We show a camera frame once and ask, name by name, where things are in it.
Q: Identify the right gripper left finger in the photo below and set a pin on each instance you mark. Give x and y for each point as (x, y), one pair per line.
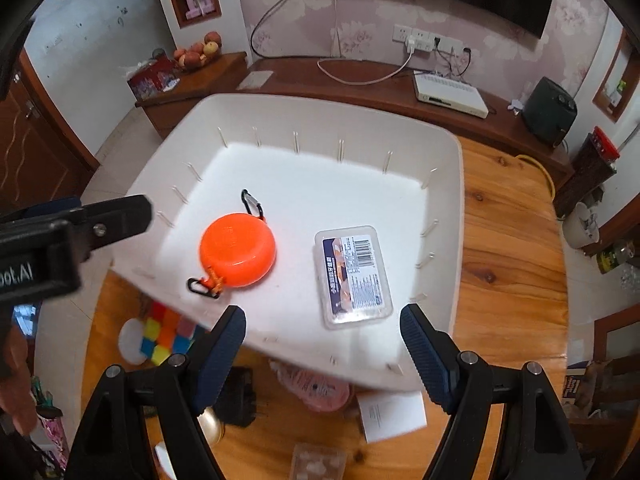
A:
(112, 441)

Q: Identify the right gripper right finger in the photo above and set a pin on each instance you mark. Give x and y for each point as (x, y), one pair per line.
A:
(535, 441)

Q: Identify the white gua sha board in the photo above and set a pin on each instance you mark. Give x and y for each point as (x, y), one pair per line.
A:
(164, 460)

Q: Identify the gold round compact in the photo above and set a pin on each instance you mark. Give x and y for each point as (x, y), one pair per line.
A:
(212, 426)

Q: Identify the multicolour puzzle cube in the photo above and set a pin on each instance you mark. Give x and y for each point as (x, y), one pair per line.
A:
(165, 332)

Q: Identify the black power adapter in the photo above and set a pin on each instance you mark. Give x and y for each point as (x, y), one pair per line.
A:
(236, 403)

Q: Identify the white USB charger block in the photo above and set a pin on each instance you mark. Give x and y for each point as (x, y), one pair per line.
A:
(387, 415)

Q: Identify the clear plastic card box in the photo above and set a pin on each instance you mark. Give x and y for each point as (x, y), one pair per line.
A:
(314, 462)

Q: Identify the orange round case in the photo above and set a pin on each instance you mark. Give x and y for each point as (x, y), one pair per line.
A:
(236, 250)

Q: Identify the pink correction tape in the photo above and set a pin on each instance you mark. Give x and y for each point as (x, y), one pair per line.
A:
(320, 393)

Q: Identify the labelled clear plastic box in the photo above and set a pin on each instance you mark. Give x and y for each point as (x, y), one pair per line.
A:
(352, 279)

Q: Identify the person's left hand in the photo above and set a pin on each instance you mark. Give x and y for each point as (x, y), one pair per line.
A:
(16, 399)

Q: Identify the white plastic storage bin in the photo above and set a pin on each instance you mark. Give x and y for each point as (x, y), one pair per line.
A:
(314, 166)

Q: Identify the wooden drawer cabinet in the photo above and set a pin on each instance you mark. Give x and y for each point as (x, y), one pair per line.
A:
(223, 75)

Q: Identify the red tissue box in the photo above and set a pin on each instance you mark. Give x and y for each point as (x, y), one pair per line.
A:
(152, 78)

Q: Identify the white waste bin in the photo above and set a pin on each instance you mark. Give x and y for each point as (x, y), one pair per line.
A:
(580, 227)

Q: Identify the bowl of peaches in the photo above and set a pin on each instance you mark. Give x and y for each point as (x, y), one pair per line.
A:
(199, 54)

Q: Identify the long wooden TV bench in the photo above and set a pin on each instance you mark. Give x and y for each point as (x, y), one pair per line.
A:
(501, 129)

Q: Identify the black speaker box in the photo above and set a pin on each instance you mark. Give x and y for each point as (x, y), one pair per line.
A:
(549, 113)

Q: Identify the white set-top box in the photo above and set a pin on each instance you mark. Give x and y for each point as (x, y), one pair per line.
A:
(451, 94)

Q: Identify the white wall power strip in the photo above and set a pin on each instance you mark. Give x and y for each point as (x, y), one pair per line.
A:
(427, 41)

